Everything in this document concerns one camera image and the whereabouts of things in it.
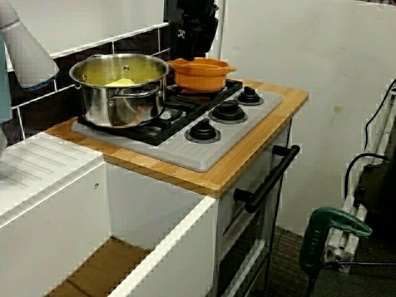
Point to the stainless steel cooking pot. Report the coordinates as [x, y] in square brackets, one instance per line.
[130, 108]

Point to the grey toy faucet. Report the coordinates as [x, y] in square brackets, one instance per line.
[28, 55]

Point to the dark side panel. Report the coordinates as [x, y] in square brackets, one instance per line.
[170, 18]

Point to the black stove knob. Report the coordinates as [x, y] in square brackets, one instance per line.
[202, 131]
[250, 96]
[228, 112]

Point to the grey toy stove top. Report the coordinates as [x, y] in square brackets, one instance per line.
[191, 154]

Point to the orange plastic pot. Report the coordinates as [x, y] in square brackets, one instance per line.
[198, 79]

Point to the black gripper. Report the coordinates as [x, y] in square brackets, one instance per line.
[199, 8]

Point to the aluminium frame profile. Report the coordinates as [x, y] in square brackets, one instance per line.
[349, 204]

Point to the wooden countertop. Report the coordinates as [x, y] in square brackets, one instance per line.
[247, 154]

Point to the yellow corn cob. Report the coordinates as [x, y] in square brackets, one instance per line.
[120, 82]

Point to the black device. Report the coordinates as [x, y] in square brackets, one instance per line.
[377, 191]

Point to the white toy oven cabinet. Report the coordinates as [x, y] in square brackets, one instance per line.
[229, 222]

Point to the black burner grate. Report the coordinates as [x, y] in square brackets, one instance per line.
[230, 88]
[154, 136]

